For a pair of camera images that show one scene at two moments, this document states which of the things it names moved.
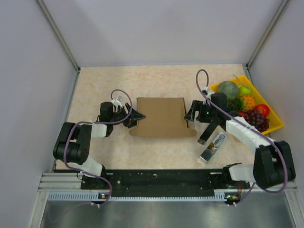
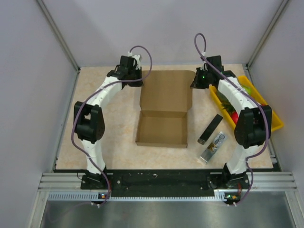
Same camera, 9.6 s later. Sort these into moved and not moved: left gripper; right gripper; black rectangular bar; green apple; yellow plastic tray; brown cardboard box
Moved: yellow plastic tray; left gripper; right gripper; brown cardboard box
Not moved: black rectangular bar; green apple
